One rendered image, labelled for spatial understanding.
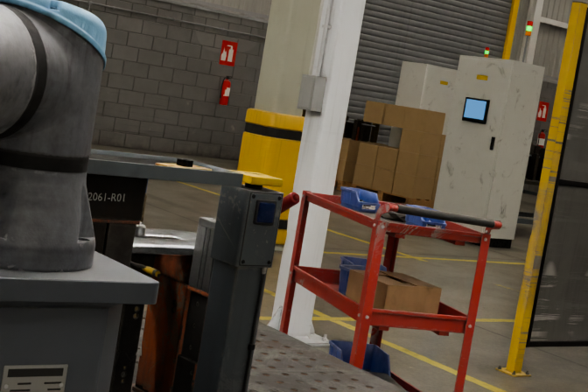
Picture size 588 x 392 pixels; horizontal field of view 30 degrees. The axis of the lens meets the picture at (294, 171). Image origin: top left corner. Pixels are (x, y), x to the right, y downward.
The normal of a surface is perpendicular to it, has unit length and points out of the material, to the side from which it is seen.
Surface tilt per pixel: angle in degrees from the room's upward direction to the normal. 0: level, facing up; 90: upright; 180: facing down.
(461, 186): 90
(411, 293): 90
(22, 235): 73
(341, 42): 90
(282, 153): 90
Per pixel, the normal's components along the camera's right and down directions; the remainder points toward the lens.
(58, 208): 0.70, -0.14
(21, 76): 0.90, 0.17
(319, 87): 0.58, 0.15
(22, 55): 0.90, -0.18
